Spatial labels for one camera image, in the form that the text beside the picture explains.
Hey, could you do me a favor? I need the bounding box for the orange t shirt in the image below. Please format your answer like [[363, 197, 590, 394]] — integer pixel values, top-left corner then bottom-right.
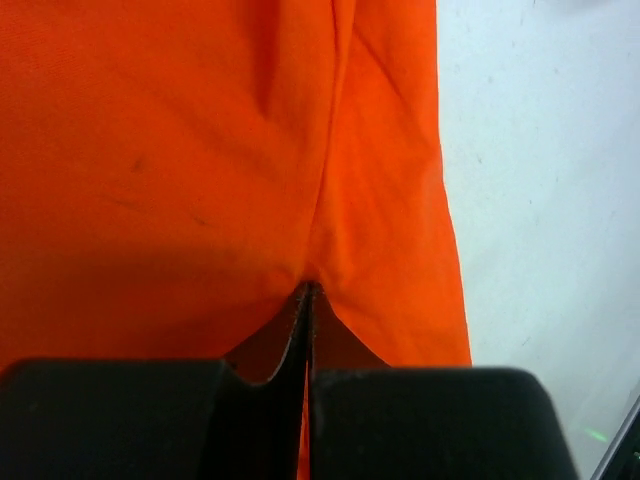
[[0, 0, 474, 480]]

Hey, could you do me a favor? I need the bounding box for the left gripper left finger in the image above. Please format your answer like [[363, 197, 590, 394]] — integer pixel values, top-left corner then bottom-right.
[[1, 286, 309, 479]]

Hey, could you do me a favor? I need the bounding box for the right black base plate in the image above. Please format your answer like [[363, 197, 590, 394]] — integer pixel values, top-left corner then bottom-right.
[[592, 430, 639, 480]]

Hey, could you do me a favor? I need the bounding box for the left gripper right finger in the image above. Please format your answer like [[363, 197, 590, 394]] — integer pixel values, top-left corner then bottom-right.
[[307, 283, 578, 479]]

